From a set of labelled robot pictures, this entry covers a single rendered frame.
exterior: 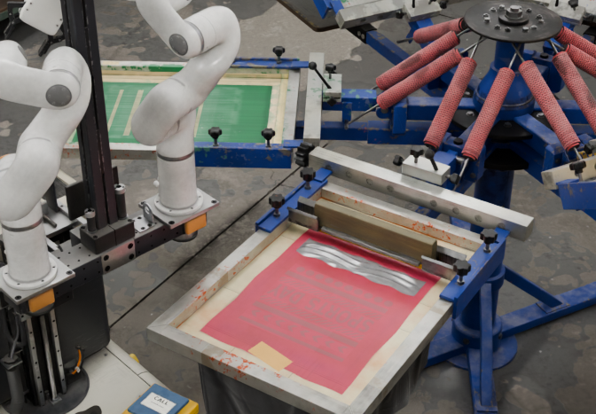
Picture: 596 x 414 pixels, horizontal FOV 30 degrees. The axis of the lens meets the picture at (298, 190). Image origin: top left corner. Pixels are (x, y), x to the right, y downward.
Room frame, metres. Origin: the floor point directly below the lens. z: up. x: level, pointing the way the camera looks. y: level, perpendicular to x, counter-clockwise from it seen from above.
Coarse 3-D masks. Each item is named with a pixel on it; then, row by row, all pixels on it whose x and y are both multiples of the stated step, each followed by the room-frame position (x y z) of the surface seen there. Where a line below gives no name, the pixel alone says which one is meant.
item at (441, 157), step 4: (436, 152) 2.78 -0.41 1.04; (440, 152) 2.78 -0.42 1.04; (444, 152) 2.78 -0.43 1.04; (436, 156) 2.76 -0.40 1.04; (440, 156) 2.76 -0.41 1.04; (444, 156) 2.76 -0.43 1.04; (448, 156) 2.76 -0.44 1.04; (452, 156) 2.76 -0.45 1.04; (456, 156) 2.76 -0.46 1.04; (436, 160) 2.73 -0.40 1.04; (440, 160) 2.73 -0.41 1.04; (444, 160) 2.73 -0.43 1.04; (448, 160) 2.73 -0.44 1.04; (452, 160) 2.74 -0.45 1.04; (444, 164) 2.71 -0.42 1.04; (448, 164) 2.71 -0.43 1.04; (452, 164) 2.74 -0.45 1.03; (452, 168) 2.74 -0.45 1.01; (452, 172) 2.74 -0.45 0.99; (412, 176) 2.65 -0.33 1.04; (420, 180) 2.63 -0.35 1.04; (424, 180) 2.63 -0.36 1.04; (436, 184) 2.65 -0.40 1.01
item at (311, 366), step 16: (384, 256) 2.38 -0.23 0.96; (416, 272) 2.32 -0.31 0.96; (368, 288) 2.25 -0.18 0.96; (384, 288) 2.25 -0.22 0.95; (400, 304) 2.18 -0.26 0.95; (416, 304) 2.18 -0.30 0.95; (384, 320) 2.12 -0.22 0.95; (400, 320) 2.12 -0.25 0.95; (368, 336) 2.06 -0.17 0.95; (384, 336) 2.06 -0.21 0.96; (288, 352) 2.00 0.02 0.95; (304, 352) 2.00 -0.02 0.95; (352, 352) 2.00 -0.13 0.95; (368, 352) 2.00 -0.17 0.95; (288, 368) 1.95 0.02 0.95; (304, 368) 1.95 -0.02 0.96; (320, 368) 1.95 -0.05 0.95; (336, 368) 1.95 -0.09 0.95; (352, 368) 1.95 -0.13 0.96; (320, 384) 1.89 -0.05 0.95; (336, 384) 1.89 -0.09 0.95
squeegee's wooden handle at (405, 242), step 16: (320, 208) 2.48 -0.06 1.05; (336, 208) 2.46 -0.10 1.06; (320, 224) 2.48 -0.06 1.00; (336, 224) 2.45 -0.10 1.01; (352, 224) 2.42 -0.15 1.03; (368, 224) 2.40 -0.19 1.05; (384, 224) 2.38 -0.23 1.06; (368, 240) 2.39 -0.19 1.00; (384, 240) 2.37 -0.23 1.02; (400, 240) 2.34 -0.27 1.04; (416, 240) 2.32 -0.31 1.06; (432, 240) 2.31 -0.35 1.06; (416, 256) 2.32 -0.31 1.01; (432, 256) 2.30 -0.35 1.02
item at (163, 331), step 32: (320, 192) 2.66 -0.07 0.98; (352, 192) 2.64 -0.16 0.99; (288, 224) 2.52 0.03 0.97; (416, 224) 2.50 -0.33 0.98; (448, 224) 2.48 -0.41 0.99; (192, 288) 2.20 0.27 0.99; (160, 320) 2.08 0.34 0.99; (192, 352) 1.98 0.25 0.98; (224, 352) 1.96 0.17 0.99; (416, 352) 1.98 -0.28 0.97; (256, 384) 1.88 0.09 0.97; (288, 384) 1.86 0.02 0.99; (384, 384) 1.86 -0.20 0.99
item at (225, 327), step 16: (304, 240) 2.46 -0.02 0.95; (320, 240) 2.46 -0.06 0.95; (336, 240) 2.46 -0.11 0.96; (288, 256) 2.38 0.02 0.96; (304, 256) 2.38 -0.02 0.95; (368, 256) 2.38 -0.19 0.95; (272, 272) 2.31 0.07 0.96; (320, 272) 2.31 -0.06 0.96; (336, 272) 2.31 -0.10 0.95; (352, 272) 2.31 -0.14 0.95; (256, 288) 2.25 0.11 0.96; (240, 304) 2.18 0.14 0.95; (224, 320) 2.12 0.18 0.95; (224, 336) 2.06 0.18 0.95; (240, 336) 2.06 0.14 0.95; (256, 336) 2.06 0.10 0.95; (272, 336) 2.06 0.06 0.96
